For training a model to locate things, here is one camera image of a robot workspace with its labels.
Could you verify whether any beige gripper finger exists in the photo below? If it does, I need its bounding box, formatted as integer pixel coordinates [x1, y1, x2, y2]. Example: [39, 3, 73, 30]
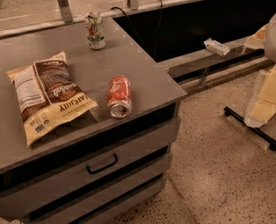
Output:
[244, 64, 276, 128]

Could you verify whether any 7up soda can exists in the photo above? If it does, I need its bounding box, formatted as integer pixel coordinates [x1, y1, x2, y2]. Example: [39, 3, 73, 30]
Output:
[84, 12, 105, 49]

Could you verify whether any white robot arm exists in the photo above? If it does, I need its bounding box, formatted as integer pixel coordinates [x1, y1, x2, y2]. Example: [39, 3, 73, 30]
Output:
[243, 13, 276, 128]

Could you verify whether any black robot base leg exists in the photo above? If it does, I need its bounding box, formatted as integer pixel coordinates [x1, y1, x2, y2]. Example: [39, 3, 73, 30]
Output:
[224, 106, 276, 151]

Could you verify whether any red coke can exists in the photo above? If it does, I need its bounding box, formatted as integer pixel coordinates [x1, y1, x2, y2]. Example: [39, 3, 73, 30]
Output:
[106, 75, 132, 119]

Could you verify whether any white packet on ledge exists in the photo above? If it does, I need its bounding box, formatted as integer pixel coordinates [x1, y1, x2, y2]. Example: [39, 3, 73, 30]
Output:
[204, 38, 230, 56]

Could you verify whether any grey drawer cabinet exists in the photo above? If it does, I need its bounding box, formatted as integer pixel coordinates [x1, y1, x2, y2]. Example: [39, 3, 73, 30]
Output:
[0, 19, 185, 224]

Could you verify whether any brown chip bag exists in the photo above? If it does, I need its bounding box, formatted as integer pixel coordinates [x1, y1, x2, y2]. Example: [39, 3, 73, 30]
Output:
[7, 51, 97, 147]

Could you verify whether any black cable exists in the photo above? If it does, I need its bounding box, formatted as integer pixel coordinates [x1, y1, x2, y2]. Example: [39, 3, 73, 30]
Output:
[110, 0, 164, 58]

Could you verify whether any black drawer handle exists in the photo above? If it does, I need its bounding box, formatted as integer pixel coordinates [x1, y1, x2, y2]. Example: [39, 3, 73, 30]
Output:
[86, 153, 118, 175]

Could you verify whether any metal window post left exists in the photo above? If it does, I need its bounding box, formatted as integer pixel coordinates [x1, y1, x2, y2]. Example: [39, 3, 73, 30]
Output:
[57, 0, 73, 23]

